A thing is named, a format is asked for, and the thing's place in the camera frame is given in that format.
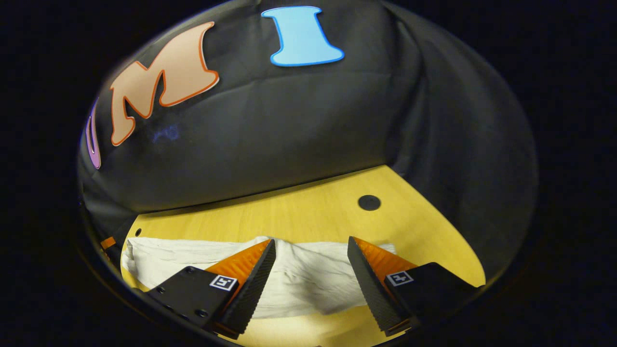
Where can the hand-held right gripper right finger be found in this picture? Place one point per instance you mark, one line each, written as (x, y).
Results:
(368, 284)

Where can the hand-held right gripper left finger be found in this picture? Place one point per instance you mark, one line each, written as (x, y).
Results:
(255, 284)

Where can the cream white jeans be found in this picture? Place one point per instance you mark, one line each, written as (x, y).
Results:
(308, 279)

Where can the black backdrop cloth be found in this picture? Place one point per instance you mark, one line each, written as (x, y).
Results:
(289, 120)

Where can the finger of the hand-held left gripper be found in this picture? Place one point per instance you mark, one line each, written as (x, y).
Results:
(108, 242)

